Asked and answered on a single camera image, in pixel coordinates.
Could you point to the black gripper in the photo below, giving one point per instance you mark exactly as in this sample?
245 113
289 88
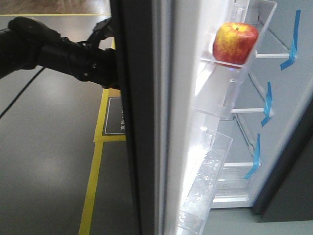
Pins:
87 62

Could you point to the fridge door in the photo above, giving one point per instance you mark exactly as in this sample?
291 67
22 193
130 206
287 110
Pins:
157 43

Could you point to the red yellow apple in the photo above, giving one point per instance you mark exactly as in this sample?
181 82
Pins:
234 42

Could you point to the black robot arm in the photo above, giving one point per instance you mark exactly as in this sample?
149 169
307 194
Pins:
27 43

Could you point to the dark grey fridge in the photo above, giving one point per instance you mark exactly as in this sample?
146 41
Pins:
282 187

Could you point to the dark floor sign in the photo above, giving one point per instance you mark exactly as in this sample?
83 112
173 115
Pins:
114 122

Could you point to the upper clear door bin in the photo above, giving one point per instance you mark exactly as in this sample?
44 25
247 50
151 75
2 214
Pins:
218 83

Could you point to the clear door bin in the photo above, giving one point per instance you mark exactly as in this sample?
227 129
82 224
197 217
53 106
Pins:
205 161
218 83

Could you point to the middle clear door bin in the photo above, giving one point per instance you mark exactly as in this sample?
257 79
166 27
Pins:
205 161

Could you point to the blue tape strip middle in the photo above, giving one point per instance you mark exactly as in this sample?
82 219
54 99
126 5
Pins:
267 106

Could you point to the blue tape strip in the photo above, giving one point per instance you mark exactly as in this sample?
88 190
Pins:
256 159
267 106
293 50

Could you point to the blue tape strip lower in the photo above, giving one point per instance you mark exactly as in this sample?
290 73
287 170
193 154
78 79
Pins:
256 159

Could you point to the blue tape strip top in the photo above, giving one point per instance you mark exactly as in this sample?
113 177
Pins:
293 50

